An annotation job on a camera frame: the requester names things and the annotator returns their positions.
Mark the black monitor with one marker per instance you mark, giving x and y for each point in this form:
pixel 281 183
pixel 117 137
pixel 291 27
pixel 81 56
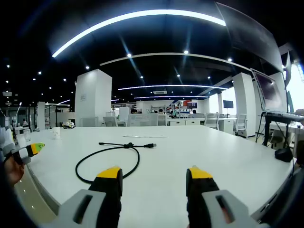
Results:
pixel 269 91

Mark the clear drinking glass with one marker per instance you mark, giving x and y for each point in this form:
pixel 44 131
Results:
pixel 26 135

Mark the black keyboard stand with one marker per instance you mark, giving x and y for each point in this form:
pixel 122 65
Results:
pixel 266 128

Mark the row of white office chairs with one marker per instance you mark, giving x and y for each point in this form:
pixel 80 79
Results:
pixel 142 120

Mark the black round object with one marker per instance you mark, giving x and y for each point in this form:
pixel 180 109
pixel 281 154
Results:
pixel 283 154

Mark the grey keyboard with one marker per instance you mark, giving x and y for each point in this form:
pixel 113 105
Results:
pixel 282 116

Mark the white square pillar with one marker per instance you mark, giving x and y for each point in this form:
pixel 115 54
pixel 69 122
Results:
pixel 93 97

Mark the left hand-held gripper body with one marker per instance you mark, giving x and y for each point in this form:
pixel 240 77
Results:
pixel 6 140

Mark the long curved ceiling light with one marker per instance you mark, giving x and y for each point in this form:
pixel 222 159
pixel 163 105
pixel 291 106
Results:
pixel 166 11

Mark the white desk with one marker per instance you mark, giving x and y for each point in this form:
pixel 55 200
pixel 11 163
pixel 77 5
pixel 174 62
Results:
pixel 190 147

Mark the ceiling air vent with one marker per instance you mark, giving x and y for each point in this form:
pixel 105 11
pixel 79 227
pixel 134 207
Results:
pixel 159 92

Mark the person's left hand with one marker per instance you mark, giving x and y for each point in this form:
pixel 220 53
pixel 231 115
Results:
pixel 13 172

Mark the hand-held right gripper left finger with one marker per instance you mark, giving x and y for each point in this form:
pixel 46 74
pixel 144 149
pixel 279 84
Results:
pixel 107 197

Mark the patterned paper cup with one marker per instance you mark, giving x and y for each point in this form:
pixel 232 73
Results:
pixel 56 132

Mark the small black screen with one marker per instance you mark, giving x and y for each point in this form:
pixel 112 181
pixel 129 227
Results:
pixel 228 103

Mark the small yellow white toy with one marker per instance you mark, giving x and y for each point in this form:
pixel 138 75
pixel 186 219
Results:
pixel 67 125

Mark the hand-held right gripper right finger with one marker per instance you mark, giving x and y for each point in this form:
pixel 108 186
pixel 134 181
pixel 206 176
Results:
pixel 204 197

